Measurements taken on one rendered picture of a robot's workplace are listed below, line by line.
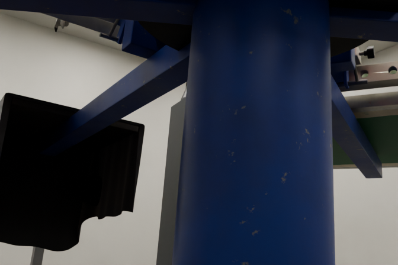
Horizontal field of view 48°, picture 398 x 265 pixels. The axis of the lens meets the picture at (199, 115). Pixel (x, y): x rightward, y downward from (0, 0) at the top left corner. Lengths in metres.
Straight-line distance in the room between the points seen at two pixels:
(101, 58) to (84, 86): 0.44
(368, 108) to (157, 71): 0.65
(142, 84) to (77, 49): 4.71
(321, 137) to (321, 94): 0.06
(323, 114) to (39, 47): 5.06
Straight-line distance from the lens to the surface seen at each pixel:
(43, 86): 5.36
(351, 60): 0.97
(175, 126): 1.99
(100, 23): 1.30
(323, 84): 0.59
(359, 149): 1.40
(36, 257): 2.12
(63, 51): 5.56
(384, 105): 1.29
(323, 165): 0.55
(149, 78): 0.91
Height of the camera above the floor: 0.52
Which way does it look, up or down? 18 degrees up
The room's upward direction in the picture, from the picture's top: 4 degrees clockwise
